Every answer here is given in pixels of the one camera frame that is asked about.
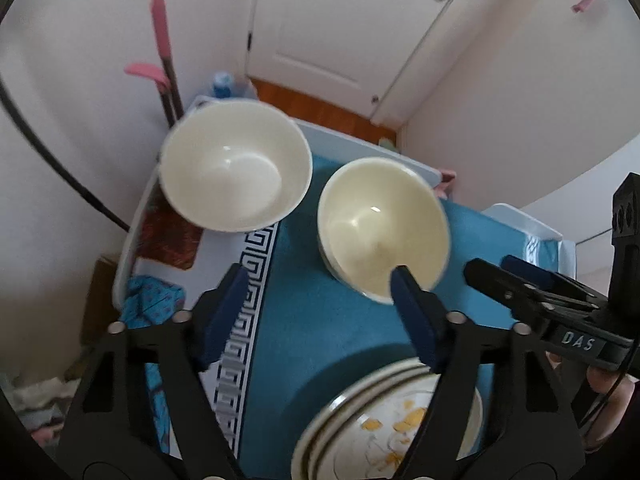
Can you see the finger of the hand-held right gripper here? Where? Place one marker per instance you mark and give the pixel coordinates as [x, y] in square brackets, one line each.
[500, 285]
[540, 272]

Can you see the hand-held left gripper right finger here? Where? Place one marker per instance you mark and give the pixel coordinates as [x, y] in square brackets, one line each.
[415, 320]

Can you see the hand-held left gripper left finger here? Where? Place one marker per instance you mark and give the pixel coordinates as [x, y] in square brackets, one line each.
[225, 310]

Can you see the cream round bowl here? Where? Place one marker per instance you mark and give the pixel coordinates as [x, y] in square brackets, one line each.
[380, 230]

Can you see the cartoon print plate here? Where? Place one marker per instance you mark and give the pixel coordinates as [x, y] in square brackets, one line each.
[380, 435]

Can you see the white round bowl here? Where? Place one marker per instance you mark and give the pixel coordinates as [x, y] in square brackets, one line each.
[235, 170]

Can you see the person's right hand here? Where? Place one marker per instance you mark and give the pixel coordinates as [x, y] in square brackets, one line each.
[607, 387]

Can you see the teal patterned tablecloth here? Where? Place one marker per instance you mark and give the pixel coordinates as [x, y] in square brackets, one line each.
[310, 325]

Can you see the blue bottle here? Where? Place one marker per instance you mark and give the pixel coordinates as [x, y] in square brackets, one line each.
[222, 84]

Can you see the black clothes rack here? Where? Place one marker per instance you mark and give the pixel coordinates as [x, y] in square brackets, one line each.
[55, 160]

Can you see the pink broom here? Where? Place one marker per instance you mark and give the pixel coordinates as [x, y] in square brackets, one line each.
[165, 50]

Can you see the black door hinge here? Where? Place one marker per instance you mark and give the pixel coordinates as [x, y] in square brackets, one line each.
[248, 40]

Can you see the white panel door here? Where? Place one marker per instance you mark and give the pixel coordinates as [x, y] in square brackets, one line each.
[340, 20]

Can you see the pink wall sticker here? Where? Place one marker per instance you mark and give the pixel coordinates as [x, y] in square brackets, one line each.
[586, 1]

